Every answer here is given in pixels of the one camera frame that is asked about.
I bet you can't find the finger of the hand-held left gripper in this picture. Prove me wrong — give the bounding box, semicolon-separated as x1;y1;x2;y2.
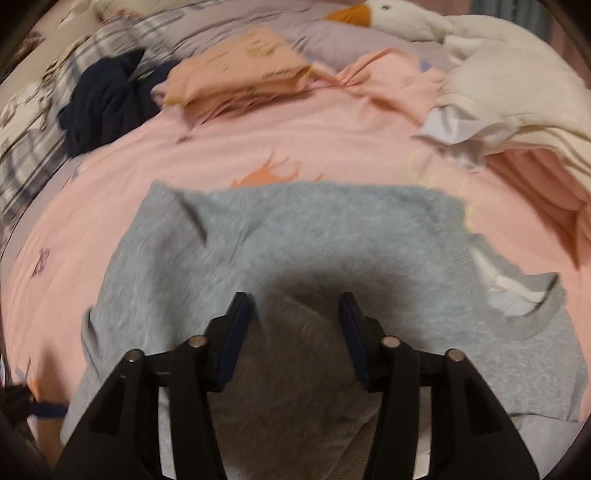
0;383;66;421

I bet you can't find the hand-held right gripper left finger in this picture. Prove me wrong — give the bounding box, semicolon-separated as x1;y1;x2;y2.
54;292;256;480

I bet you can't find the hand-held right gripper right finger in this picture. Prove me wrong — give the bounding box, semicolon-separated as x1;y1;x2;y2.
338;292;541;480

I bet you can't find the grey sweater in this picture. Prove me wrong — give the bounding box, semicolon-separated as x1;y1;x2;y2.
60;181;589;480

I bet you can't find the pink printed duvet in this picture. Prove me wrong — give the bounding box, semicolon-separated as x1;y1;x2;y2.
0;48;591;462

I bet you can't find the plaid bed sheet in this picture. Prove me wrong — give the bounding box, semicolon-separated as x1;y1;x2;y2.
0;9;185;241

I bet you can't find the pink fleece garment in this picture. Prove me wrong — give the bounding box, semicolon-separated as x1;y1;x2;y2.
485;143;591;268

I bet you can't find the dark navy garment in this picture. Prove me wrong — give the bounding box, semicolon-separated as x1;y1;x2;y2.
58;48;181;158

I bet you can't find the peach printed pillow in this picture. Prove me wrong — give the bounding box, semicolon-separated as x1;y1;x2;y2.
152;25;315;125

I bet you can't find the cream printed pillow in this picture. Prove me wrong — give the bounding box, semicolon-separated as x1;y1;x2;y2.
0;28;70;144

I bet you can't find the lilac pillow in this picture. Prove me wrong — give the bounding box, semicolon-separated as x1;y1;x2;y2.
175;0;453;72

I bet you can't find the cream and pink blanket pile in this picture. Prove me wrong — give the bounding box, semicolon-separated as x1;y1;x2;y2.
411;14;591;185

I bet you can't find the white goose plush toy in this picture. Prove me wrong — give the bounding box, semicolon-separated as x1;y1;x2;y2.
323;0;458;43

